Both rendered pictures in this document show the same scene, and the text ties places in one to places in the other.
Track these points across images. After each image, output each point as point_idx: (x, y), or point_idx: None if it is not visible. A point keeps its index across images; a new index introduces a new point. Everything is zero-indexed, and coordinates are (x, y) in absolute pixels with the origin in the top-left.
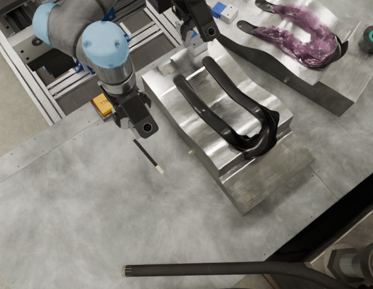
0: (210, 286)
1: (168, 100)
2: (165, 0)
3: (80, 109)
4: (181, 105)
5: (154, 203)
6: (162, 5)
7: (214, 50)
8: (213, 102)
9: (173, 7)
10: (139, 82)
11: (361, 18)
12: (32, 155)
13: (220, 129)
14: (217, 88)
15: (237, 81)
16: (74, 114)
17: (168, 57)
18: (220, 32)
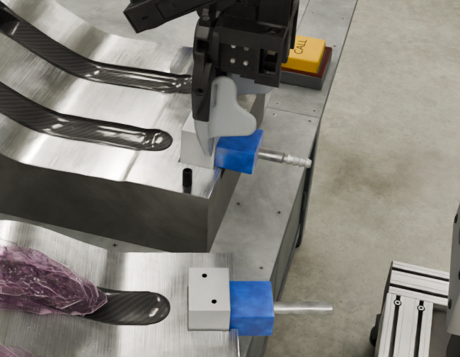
0: None
1: (173, 52)
2: (456, 341)
3: (336, 45)
4: (141, 59)
5: (84, 8)
6: (453, 336)
7: (158, 168)
8: (78, 88)
9: (291, 34)
10: (286, 124)
11: None
12: None
13: (23, 33)
14: (89, 112)
15: (52, 144)
16: (335, 37)
17: (279, 193)
18: (124, 11)
